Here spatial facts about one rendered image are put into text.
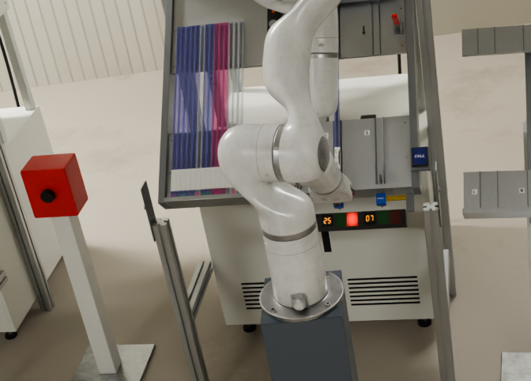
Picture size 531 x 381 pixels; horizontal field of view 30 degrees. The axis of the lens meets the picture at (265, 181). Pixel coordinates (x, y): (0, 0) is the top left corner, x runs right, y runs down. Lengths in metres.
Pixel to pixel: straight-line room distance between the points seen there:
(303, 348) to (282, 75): 0.60
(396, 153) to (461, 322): 0.84
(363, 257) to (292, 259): 0.96
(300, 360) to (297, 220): 0.34
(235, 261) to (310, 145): 1.20
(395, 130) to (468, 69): 2.41
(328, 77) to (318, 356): 0.62
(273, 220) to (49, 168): 1.00
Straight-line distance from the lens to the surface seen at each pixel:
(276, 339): 2.19
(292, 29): 2.07
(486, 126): 4.42
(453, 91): 4.78
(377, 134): 2.61
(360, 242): 3.02
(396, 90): 3.33
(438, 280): 2.72
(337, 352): 2.21
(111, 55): 5.63
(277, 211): 2.05
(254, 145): 2.00
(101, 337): 3.21
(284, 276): 2.14
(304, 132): 1.98
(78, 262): 3.06
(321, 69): 2.25
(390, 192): 2.57
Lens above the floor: 1.98
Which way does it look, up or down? 28 degrees down
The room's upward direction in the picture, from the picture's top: 11 degrees counter-clockwise
